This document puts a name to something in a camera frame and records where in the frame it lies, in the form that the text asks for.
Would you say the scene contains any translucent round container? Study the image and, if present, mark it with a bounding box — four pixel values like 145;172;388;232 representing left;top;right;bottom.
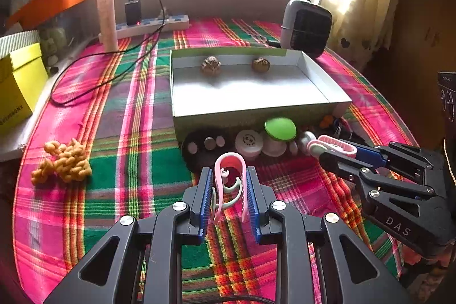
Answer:
262;137;287;157

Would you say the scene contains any yellow knotted rope toy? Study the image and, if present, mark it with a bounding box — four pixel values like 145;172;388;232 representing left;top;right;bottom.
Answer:
31;138;93;185

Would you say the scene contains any black disc with metal studs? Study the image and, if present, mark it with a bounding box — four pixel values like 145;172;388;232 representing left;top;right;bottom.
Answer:
182;128;236;174

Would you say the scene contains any striped box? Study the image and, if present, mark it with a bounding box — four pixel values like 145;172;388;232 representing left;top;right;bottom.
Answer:
0;30;42;57

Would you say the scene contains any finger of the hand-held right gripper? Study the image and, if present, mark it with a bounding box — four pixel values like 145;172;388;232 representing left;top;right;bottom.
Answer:
351;142;435;183
319;154;437;248

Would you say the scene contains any pink clip with white roller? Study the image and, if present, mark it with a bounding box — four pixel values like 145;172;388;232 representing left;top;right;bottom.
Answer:
307;135;359;158

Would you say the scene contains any yellow cardboard box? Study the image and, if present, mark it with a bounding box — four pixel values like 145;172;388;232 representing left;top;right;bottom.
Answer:
0;42;49;135

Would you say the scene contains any clear plastic container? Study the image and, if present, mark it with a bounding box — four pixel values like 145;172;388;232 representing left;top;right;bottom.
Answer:
37;12;84;66

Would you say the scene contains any black power adapter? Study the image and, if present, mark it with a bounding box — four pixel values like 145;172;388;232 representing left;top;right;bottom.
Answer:
124;1;143;26

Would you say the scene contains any pink clip with white hooks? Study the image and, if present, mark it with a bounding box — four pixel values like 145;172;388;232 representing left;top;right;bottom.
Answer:
211;153;250;223

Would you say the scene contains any black speaker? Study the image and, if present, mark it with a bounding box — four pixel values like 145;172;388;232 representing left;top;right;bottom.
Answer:
437;72;456;123

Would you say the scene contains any black charger with cable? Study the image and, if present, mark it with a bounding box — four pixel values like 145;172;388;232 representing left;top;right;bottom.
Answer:
50;0;168;107

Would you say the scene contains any brown walnut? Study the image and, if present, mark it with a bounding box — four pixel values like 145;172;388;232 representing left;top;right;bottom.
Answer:
251;57;271;74
201;56;222;76

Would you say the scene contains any cream cosmetic tube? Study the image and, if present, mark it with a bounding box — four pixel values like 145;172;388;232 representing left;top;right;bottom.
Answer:
96;0;119;52

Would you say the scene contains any white cardboard box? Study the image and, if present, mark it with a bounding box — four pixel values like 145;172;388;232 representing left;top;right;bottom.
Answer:
170;48;353;145

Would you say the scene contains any white round jar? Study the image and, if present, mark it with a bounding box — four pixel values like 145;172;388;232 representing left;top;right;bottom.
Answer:
235;129;265;161

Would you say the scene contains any pink green plaid tablecloth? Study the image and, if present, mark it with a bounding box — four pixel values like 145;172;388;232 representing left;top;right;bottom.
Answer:
16;17;419;304

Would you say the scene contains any black and grey portable heater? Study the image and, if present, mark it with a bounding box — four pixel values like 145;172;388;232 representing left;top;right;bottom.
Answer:
280;0;333;59

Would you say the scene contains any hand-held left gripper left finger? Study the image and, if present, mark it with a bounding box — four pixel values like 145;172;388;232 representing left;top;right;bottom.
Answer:
43;167;214;304

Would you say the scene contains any white mushroom-shaped knob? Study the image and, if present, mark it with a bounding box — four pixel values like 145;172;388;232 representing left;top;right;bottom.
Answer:
290;131;317;155

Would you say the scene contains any white power strip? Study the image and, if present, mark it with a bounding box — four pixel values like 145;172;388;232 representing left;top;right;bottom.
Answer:
99;15;190;41

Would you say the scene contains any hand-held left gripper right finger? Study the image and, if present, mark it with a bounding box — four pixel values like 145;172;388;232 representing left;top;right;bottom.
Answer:
245;167;414;304

